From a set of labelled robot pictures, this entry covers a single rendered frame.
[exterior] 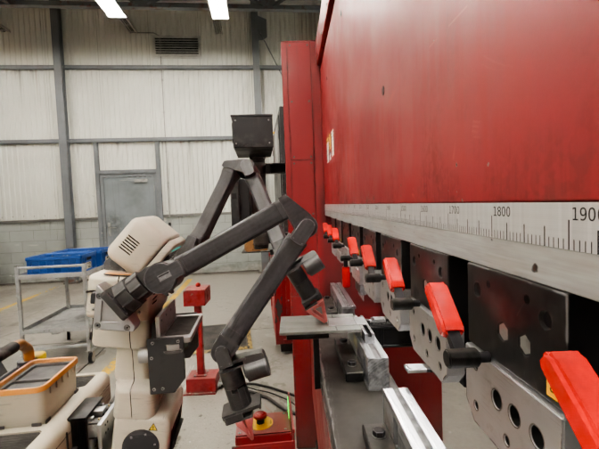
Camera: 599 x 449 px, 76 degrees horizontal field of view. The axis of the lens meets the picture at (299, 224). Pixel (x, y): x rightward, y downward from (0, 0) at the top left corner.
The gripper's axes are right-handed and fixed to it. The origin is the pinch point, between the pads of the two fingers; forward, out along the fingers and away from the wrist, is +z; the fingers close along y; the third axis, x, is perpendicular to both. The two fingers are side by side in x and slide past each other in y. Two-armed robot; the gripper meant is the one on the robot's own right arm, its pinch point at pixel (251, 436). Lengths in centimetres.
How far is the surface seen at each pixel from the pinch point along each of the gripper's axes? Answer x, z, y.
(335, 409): -3.9, -1.5, 23.1
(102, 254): 324, -53, -153
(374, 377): 3.5, -2.2, 36.5
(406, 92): -40, -68, 47
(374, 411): -6.5, 0.9, 32.4
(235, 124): 133, -106, 20
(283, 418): 11.0, 4.5, 8.0
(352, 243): -2, -41, 40
